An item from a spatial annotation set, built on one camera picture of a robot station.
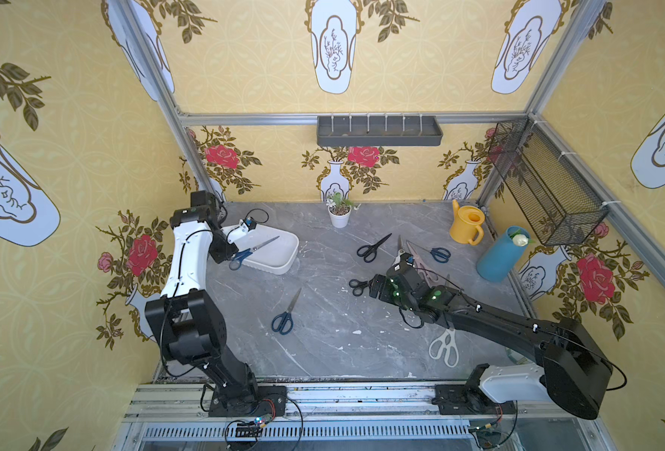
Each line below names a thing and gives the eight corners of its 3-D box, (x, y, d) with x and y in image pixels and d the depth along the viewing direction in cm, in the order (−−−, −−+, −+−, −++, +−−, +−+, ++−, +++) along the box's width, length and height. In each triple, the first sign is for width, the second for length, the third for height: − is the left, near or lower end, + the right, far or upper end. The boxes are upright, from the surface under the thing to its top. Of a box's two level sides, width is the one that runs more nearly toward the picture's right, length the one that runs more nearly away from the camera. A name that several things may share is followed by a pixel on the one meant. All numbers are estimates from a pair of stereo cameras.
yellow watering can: (447, 244, 110) (457, 225, 101) (448, 220, 118) (457, 200, 109) (473, 250, 108) (485, 230, 99) (472, 225, 116) (483, 205, 107)
